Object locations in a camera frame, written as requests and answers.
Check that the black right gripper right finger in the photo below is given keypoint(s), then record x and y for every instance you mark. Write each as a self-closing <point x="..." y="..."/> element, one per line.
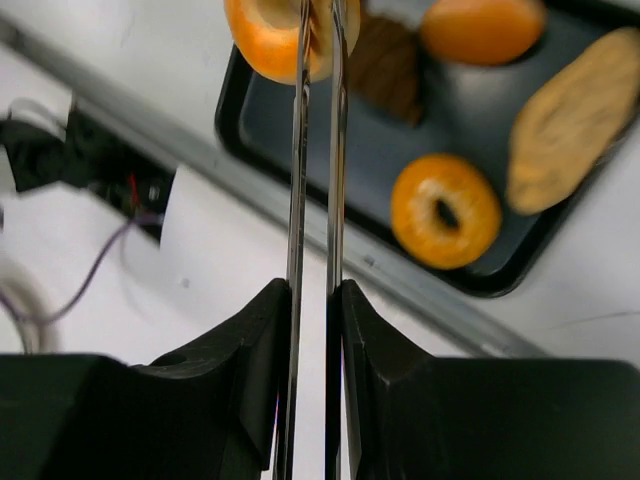
<point x="412" y="415"/>

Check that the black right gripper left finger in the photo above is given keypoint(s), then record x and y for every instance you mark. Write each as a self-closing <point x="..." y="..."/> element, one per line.
<point x="205" y="410"/>

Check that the metal tongs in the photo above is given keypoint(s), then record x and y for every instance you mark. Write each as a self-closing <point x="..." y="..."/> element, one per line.
<point x="285" y="431"/>

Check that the orange bagel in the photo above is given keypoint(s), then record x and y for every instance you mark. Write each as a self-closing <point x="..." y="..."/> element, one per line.
<point x="267" y="34"/>
<point x="444" y="212"/>

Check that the long tan bread loaf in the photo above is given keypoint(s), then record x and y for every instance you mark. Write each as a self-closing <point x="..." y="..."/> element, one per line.
<point x="568" y="124"/>

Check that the brown chocolate croissant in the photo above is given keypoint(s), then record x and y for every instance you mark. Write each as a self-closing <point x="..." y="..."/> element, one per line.
<point x="384" y="68"/>

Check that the orange oval bun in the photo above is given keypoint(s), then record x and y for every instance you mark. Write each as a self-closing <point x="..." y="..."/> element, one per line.
<point x="482" y="32"/>

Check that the aluminium front rail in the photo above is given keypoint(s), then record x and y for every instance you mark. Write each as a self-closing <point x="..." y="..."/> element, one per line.
<point x="154" y="70"/>

